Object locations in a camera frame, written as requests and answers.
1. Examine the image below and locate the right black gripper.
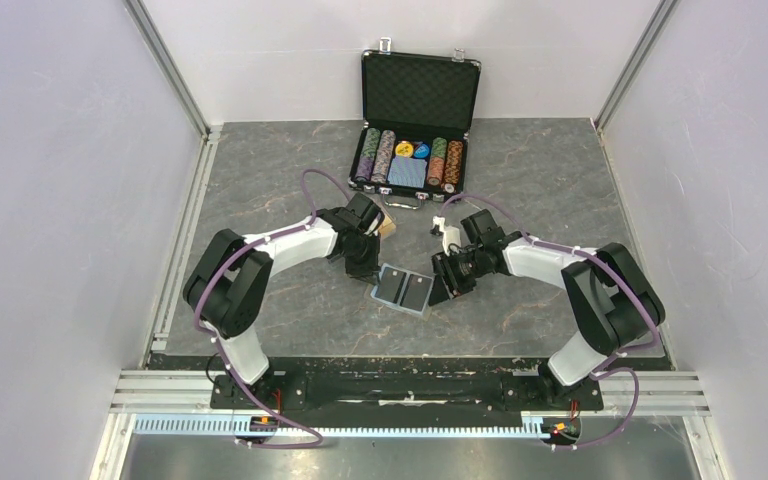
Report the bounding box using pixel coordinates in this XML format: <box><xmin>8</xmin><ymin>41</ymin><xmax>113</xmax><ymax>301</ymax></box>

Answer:
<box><xmin>429</xmin><ymin>246</ymin><xmax>488</xmax><ymax>306</ymax></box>

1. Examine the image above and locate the orange card box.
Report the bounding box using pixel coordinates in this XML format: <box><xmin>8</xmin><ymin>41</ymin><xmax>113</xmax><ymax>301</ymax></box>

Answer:
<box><xmin>375</xmin><ymin>212</ymin><xmax>396</xmax><ymax>240</ymax></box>

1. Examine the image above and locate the beige card holder wallet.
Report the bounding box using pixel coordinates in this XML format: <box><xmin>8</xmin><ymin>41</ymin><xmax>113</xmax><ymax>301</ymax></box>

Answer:
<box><xmin>365</xmin><ymin>263</ymin><xmax>434</xmax><ymax>318</ymax></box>

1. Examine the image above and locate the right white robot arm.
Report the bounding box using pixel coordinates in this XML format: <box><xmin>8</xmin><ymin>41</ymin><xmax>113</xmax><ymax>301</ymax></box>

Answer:
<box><xmin>429</xmin><ymin>210</ymin><xmax>666</xmax><ymax>408</ymax></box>

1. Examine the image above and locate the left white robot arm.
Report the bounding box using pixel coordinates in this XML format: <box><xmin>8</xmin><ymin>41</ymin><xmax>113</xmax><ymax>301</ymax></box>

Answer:
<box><xmin>182</xmin><ymin>194</ymin><xmax>385</xmax><ymax>408</ymax></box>

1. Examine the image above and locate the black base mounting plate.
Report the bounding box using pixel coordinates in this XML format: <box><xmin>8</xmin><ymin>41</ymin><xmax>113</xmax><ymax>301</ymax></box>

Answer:
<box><xmin>210</xmin><ymin>357</ymin><xmax>604</xmax><ymax>428</ymax></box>

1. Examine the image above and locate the black poker chip case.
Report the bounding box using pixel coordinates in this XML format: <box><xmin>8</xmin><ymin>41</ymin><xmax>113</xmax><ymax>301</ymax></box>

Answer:
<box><xmin>348</xmin><ymin>37</ymin><xmax>482</xmax><ymax>209</ymax></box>

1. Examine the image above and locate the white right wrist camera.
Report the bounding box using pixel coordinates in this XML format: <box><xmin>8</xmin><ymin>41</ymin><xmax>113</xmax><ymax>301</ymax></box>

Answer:
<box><xmin>430</xmin><ymin>215</ymin><xmax>462</xmax><ymax>256</ymax></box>

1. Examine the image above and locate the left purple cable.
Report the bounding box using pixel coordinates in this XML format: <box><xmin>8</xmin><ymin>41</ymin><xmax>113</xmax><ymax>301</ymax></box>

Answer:
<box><xmin>193</xmin><ymin>168</ymin><xmax>359</xmax><ymax>450</ymax></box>

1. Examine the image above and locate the purple cable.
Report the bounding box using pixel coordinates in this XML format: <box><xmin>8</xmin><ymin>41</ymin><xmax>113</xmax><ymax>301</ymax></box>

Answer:
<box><xmin>438</xmin><ymin>192</ymin><xmax>662</xmax><ymax>452</ymax></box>
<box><xmin>193</xmin><ymin>168</ymin><xmax>359</xmax><ymax>450</ymax></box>

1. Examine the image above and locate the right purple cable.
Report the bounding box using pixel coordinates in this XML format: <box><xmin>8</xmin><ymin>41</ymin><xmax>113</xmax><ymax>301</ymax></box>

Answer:
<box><xmin>438</xmin><ymin>192</ymin><xmax>662</xmax><ymax>452</ymax></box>

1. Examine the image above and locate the grey slotted cable duct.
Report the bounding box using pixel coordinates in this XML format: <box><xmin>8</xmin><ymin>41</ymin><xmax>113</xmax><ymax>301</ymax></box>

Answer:
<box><xmin>132</xmin><ymin>413</ymin><xmax>562</xmax><ymax>440</ymax></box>

